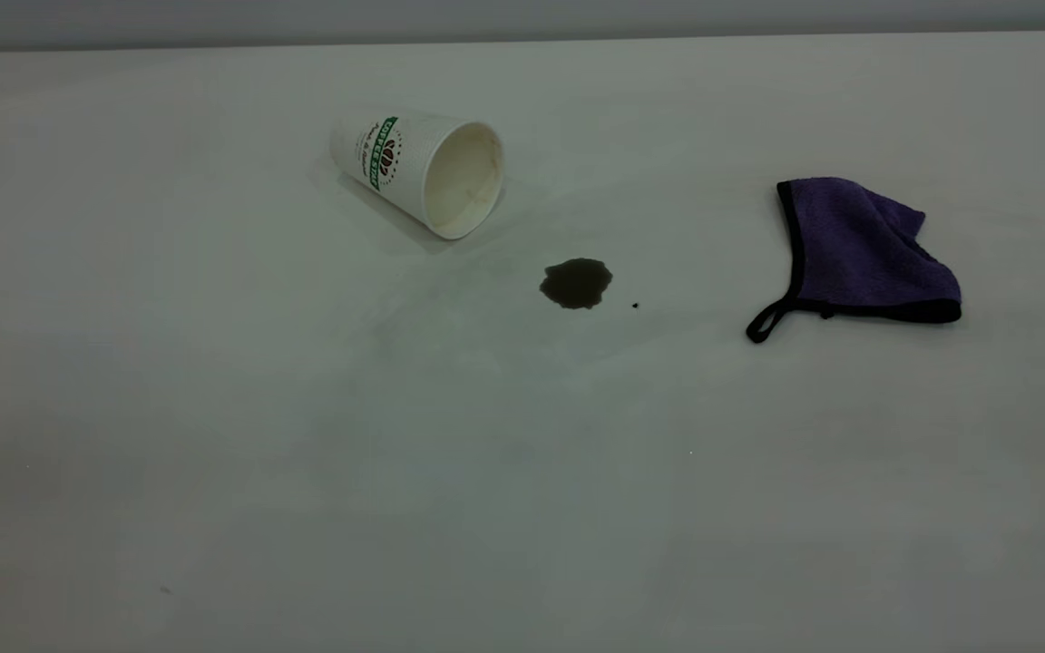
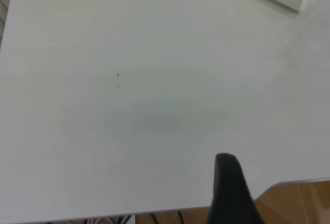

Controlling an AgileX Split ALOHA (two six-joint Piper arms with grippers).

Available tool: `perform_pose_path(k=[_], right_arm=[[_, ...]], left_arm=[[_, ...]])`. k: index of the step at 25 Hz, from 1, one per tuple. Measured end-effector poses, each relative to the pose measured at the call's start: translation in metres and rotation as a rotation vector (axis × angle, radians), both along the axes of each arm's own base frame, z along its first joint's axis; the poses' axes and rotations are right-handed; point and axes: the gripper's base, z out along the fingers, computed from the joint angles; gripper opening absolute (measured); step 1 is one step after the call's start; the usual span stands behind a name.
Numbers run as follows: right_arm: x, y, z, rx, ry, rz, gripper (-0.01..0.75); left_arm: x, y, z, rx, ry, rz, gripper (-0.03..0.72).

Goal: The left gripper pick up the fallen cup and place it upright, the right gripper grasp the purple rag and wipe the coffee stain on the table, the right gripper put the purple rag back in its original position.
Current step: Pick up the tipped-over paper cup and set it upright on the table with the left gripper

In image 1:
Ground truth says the dark coffee spill puddle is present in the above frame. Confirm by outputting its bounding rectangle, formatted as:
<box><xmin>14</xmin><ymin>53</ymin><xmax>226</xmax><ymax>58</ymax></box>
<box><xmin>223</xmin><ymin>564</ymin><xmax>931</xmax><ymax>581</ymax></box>
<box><xmin>539</xmin><ymin>258</ymin><xmax>615</xmax><ymax>311</ymax></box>

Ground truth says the white paper cup green logo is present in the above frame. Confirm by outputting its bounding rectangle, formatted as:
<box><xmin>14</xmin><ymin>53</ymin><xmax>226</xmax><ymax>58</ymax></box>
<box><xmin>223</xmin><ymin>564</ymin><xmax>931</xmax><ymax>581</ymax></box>
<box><xmin>330</xmin><ymin>110</ymin><xmax>505</xmax><ymax>241</ymax></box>

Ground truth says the purple cloth with black trim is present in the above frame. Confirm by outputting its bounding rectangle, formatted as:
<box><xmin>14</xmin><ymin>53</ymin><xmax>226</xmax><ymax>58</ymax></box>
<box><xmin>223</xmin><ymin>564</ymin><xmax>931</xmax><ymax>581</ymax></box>
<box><xmin>746</xmin><ymin>177</ymin><xmax>963</xmax><ymax>345</ymax></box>

